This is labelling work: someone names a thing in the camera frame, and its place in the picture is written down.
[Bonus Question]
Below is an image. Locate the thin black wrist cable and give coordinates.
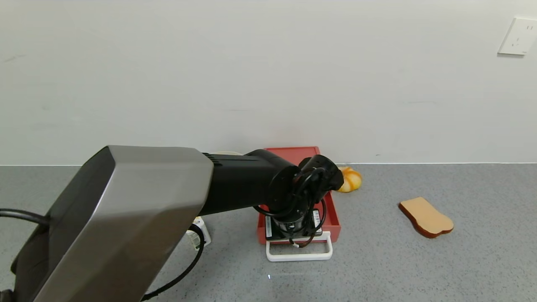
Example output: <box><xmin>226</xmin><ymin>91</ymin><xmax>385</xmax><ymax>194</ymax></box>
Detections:
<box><xmin>253</xmin><ymin>168</ymin><xmax>328</xmax><ymax>248</ymax></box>

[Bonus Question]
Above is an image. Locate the toast bread slice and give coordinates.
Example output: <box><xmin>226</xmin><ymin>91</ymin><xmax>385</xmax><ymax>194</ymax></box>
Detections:
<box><xmin>399</xmin><ymin>197</ymin><xmax>455</xmax><ymax>239</ymax></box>

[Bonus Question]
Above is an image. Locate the small white yellow-label bottle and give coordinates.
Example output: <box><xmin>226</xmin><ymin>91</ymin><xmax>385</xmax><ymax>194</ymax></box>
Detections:
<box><xmin>187</xmin><ymin>216</ymin><xmax>212</xmax><ymax>251</ymax></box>

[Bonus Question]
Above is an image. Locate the red drawer with white handle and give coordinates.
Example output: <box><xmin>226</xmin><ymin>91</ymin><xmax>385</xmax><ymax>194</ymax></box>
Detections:
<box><xmin>257</xmin><ymin>191</ymin><xmax>341</xmax><ymax>262</ymax></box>

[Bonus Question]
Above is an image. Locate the orange swirl bread bun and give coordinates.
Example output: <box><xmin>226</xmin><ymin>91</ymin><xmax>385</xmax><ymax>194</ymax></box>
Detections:
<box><xmin>336</xmin><ymin>167</ymin><xmax>362</xmax><ymax>193</ymax></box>

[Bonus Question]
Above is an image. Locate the white wall socket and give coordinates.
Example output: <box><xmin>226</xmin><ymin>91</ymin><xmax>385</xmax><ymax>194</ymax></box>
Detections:
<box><xmin>498</xmin><ymin>17</ymin><xmax>537</xmax><ymax>56</ymax></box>

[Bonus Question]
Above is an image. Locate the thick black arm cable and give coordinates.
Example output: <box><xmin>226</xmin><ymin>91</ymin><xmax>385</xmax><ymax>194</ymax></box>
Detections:
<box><xmin>0</xmin><ymin>208</ymin><xmax>206</xmax><ymax>302</ymax></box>

